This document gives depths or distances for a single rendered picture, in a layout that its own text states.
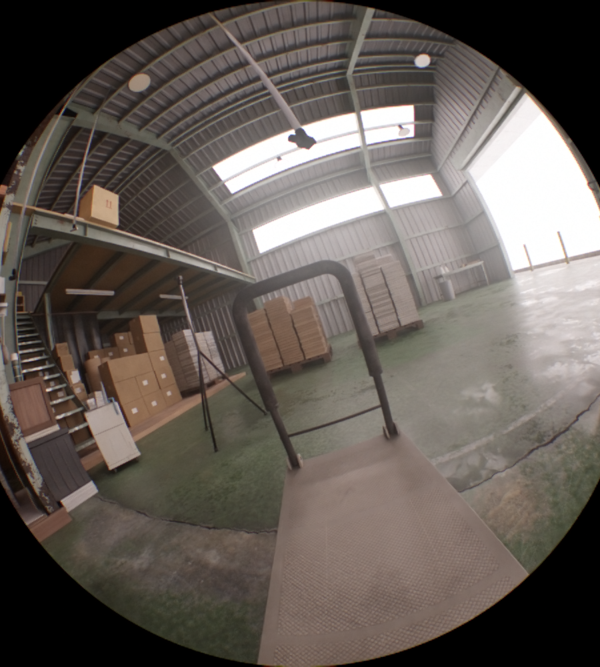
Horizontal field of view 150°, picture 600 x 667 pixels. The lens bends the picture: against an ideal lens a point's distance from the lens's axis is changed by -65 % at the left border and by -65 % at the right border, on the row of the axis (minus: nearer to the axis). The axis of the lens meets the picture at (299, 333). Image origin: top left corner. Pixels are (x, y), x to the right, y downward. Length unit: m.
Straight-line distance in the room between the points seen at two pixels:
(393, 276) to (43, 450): 4.37
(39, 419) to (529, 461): 2.36
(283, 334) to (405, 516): 3.25
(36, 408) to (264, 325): 3.12
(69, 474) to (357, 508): 1.74
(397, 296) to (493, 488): 3.26
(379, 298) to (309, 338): 1.26
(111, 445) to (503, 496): 2.25
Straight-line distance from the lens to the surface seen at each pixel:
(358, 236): 8.27
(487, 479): 0.83
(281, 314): 3.52
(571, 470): 0.86
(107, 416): 2.08
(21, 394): 1.85
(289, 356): 3.55
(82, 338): 6.21
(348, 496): 0.58
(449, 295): 7.10
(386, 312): 3.65
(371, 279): 3.65
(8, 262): 3.11
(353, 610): 0.43
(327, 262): 0.64
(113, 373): 3.73
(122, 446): 2.12
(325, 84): 7.87
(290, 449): 0.72
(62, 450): 1.88
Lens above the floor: 0.60
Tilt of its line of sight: 1 degrees down
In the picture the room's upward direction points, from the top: 19 degrees counter-clockwise
